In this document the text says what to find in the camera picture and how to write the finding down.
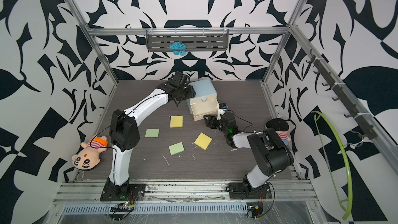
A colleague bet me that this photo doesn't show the cream drawer tray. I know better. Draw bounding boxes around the cream drawer tray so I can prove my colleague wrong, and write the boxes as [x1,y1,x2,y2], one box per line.
[191,102,218,121]

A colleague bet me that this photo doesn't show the light blue drawer box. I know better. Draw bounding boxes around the light blue drawer box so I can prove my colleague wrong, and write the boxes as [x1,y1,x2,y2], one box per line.
[186,78,218,115]

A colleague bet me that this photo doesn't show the yellow sticky note pad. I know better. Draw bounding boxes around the yellow sticky note pad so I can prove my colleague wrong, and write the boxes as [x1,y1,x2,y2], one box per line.
[170,116,183,128]

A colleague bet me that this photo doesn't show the green sticky pad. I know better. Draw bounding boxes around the green sticky pad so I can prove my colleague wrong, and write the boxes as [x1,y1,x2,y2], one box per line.
[145,129,160,138]
[169,142,184,156]

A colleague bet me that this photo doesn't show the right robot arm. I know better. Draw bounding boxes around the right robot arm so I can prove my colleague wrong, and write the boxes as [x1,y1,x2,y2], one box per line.
[203,111,294,196]

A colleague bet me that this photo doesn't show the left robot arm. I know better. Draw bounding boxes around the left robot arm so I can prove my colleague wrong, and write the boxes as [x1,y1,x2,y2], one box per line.
[108,83,196,188]

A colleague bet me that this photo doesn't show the yellow sticky pad right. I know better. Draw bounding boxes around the yellow sticky pad right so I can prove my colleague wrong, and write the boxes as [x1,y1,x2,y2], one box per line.
[194,133,212,150]

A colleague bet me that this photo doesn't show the teal crumpled object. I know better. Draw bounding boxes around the teal crumpled object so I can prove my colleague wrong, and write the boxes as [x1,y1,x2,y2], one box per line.
[170,42,187,56]

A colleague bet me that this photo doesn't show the plush doll black hair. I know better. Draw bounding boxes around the plush doll black hair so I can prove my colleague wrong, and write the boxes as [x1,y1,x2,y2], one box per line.
[265,118,291,147]

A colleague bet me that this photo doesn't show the plush doll orange hat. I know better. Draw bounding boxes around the plush doll orange hat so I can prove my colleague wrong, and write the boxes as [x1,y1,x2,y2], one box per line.
[72,136,108,170]

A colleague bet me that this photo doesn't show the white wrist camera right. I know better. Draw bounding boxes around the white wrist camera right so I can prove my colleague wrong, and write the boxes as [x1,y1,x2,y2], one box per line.
[217,103,228,120]

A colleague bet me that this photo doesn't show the grey wall shelf rack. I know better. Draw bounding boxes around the grey wall shelf rack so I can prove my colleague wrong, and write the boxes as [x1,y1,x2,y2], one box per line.
[146,28,229,52]

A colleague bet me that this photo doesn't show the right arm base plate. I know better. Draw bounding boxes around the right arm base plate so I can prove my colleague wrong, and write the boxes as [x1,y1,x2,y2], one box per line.
[226,182,273,200]

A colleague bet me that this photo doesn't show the white cable duct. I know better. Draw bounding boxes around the white cable duct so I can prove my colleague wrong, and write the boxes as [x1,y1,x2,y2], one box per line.
[62,202,248,215]

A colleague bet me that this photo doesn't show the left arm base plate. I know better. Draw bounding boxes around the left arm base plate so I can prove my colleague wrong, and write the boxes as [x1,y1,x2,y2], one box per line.
[100,178,146,202]

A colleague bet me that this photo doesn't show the black hook rail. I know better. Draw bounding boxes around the black hook rail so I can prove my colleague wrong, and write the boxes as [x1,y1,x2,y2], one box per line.
[308,49,378,140]

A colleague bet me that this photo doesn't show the green curved hose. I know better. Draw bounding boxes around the green curved hose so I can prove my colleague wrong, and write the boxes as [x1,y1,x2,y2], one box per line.
[311,110,353,221]

